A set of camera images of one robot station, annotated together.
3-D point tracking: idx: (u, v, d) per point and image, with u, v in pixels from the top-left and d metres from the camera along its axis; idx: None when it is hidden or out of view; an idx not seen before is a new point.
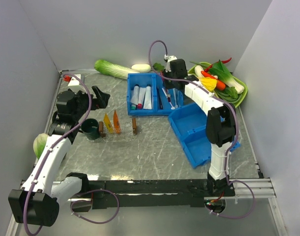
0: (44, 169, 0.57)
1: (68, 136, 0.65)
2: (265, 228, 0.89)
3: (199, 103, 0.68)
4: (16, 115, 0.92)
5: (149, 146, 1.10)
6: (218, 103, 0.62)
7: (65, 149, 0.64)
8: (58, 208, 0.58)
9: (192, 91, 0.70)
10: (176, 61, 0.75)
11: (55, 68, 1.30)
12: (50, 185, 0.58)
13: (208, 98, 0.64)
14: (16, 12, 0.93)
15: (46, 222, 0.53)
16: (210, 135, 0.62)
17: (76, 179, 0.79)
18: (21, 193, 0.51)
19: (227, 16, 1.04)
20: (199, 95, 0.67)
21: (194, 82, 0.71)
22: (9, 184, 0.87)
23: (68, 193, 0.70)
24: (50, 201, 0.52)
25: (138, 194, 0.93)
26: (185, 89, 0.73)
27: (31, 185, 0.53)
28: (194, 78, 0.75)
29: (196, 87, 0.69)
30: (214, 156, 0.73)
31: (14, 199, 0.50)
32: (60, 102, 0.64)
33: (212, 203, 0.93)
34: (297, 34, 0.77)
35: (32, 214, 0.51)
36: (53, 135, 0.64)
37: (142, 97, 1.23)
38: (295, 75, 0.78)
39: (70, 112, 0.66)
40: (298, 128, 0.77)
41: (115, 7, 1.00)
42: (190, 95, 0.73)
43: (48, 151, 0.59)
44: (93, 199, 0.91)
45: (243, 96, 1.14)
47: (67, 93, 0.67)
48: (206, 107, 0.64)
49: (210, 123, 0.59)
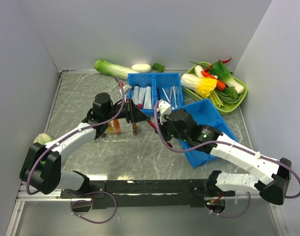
0: (67, 140, 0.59)
1: (95, 128, 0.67)
2: (264, 227, 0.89)
3: (243, 164, 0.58)
4: (17, 116, 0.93)
5: (149, 146, 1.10)
6: (272, 166, 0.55)
7: (87, 138, 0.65)
8: (58, 184, 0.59)
9: (227, 154, 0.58)
10: (183, 119, 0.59)
11: (55, 69, 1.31)
12: (65, 156, 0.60)
13: (258, 162, 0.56)
14: (16, 14, 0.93)
15: (43, 189, 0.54)
16: (274, 200, 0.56)
17: (80, 177, 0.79)
18: (40, 148, 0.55)
19: (227, 17, 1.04)
20: (243, 158, 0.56)
21: (224, 141, 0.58)
22: (8, 185, 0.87)
23: (65, 184, 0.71)
24: (57, 170, 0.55)
25: (138, 194, 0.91)
26: (213, 151, 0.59)
27: (52, 145, 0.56)
28: (217, 134, 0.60)
29: (231, 148, 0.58)
30: (236, 180, 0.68)
31: (34, 150, 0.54)
32: (96, 102, 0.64)
33: (212, 203, 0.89)
34: (298, 35, 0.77)
35: (36, 174, 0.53)
36: (85, 122, 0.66)
37: (142, 97, 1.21)
38: (295, 77, 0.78)
39: (103, 113, 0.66)
40: (298, 129, 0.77)
41: (115, 8, 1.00)
42: (220, 156, 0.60)
43: (77, 130, 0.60)
44: (93, 199, 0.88)
45: (243, 96, 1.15)
47: (104, 94, 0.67)
48: (259, 172, 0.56)
49: (280, 192, 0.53)
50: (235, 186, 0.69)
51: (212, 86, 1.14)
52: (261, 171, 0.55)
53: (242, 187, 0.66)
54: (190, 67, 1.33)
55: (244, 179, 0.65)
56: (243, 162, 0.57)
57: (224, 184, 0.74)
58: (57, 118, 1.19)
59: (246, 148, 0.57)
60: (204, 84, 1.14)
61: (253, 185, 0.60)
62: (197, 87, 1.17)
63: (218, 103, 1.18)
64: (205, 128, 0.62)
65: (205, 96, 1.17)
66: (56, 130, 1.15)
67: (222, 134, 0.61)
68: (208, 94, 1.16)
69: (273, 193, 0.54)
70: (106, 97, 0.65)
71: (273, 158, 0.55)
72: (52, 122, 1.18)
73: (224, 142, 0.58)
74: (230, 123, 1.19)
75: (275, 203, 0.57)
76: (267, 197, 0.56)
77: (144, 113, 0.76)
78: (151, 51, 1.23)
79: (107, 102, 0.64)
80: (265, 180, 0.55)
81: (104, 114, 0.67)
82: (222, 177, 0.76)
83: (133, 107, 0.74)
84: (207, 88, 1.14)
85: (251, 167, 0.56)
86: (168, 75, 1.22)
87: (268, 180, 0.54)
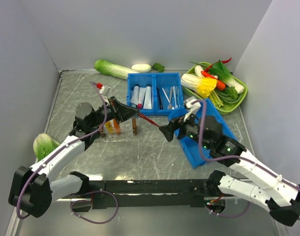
0: (54, 159, 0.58)
1: (84, 140, 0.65)
2: (264, 228, 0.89)
3: (261, 184, 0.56)
4: (17, 116, 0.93)
5: (149, 146, 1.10)
6: (290, 191, 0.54)
7: (76, 152, 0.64)
8: (49, 204, 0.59)
9: (248, 171, 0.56)
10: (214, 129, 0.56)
11: (55, 68, 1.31)
12: (53, 176, 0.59)
13: (278, 184, 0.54)
14: (16, 14, 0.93)
15: (34, 212, 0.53)
16: (284, 221, 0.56)
17: (78, 179, 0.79)
18: (27, 172, 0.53)
19: (227, 17, 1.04)
20: (264, 179, 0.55)
21: (248, 159, 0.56)
22: (8, 185, 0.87)
23: (63, 191, 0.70)
24: (46, 191, 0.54)
25: (138, 194, 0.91)
26: (233, 165, 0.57)
27: (39, 167, 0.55)
28: (241, 149, 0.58)
29: (254, 166, 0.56)
30: (243, 189, 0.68)
31: (19, 174, 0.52)
32: (79, 115, 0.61)
33: (212, 203, 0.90)
34: (298, 36, 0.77)
35: (25, 198, 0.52)
36: (72, 135, 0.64)
37: (142, 97, 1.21)
38: (295, 77, 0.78)
39: (89, 123, 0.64)
40: (299, 129, 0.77)
41: (115, 8, 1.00)
42: (239, 171, 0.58)
43: (64, 146, 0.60)
44: (93, 199, 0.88)
45: (243, 96, 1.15)
47: (86, 104, 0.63)
48: (277, 195, 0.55)
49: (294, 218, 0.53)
50: (240, 193, 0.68)
51: (212, 86, 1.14)
52: (280, 194, 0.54)
53: (248, 197, 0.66)
54: (190, 67, 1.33)
55: (254, 192, 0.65)
56: (263, 182, 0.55)
57: (229, 189, 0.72)
58: (57, 118, 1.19)
59: (268, 169, 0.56)
60: (204, 84, 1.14)
61: (264, 201, 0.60)
62: (197, 87, 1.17)
63: (218, 103, 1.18)
64: (229, 140, 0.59)
65: (205, 96, 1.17)
66: (56, 130, 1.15)
67: (246, 150, 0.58)
68: (208, 94, 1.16)
69: (286, 217, 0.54)
70: (89, 107, 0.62)
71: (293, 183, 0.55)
72: (52, 123, 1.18)
73: (248, 160, 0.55)
74: (230, 123, 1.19)
75: (284, 224, 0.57)
76: (278, 218, 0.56)
77: (131, 109, 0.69)
78: (151, 51, 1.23)
79: (90, 113, 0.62)
80: (280, 203, 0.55)
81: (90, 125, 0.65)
82: (227, 181, 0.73)
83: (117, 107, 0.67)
84: (207, 88, 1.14)
85: (270, 188, 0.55)
86: (168, 75, 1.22)
87: (285, 203, 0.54)
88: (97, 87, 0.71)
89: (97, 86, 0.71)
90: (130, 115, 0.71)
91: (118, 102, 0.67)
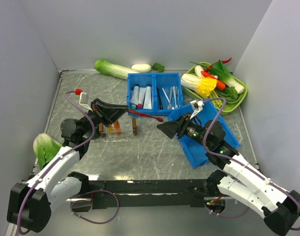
0: (50, 172, 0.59)
1: (78, 150, 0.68)
2: (264, 228, 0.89)
3: (251, 187, 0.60)
4: (16, 115, 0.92)
5: (149, 146, 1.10)
6: (280, 195, 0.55)
7: (71, 162, 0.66)
8: (49, 216, 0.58)
9: (238, 172, 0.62)
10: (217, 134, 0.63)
11: (55, 69, 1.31)
12: (51, 189, 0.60)
13: (265, 187, 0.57)
14: (16, 14, 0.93)
15: (35, 227, 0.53)
16: (278, 229, 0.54)
17: (77, 181, 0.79)
18: (24, 188, 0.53)
19: (227, 17, 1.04)
20: (251, 180, 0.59)
21: (239, 161, 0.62)
22: (8, 185, 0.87)
23: (63, 197, 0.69)
24: (45, 205, 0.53)
25: (138, 194, 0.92)
26: (225, 167, 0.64)
27: (35, 183, 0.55)
28: (233, 153, 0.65)
29: (243, 168, 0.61)
30: (240, 191, 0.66)
31: (16, 191, 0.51)
32: (65, 133, 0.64)
33: (212, 203, 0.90)
34: (298, 36, 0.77)
35: (24, 214, 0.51)
36: (66, 145, 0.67)
37: (142, 97, 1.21)
38: (295, 77, 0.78)
39: (78, 136, 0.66)
40: (298, 129, 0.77)
41: (115, 8, 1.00)
42: (231, 173, 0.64)
43: (59, 158, 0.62)
44: (93, 199, 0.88)
45: (243, 96, 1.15)
47: (69, 121, 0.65)
48: (265, 197, 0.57)
49: (284, 222, 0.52)
50: (238, 196, 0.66)
51: (212, 86, 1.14)
52: (267, 196, 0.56)
53: (245, 201, 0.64)
54: (190, 67, 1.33)
55: (251, 196, 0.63)
56: (252, 184, 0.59)
57: (227, 190, 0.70)
58: (57, 118, 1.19)
59: (257, 172, 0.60)
60: (204, 85, 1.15)
61: (260, 208, 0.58)
62: (197, 87, 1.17)
63: (218, 103, 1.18)
64: (226, 145, 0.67)
65: (205, 96, 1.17)
66: (56, 130, 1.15)
67: (238, 154, 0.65)
68: (208, 94, 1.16)
69: (276, 222, 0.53)
70: (72, 125, 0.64)
71: (283, 188, 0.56)
72: (52, 123, 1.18)
73: (237, 161, 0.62)
74: (230, 123, 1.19)
75: (279, 233, 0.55)
76: (271, 224, 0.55)
77: (118, 108, 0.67)
78: (151, 51, 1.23)
79: (75, 130, 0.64)
80: (269, 206, 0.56)
81: (79, 136, 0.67)
82: (227, 182, 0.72)
83: (102, 110, 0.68)
84: (207, 88, 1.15)
85: (259, 191, 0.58)
86: (168, 75, 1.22)
87: (273, 207, 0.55)
88: (77, 94, 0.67)
89: (75, 92, 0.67)
90: (120, 113, 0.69)
91: (101, 105, 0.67)
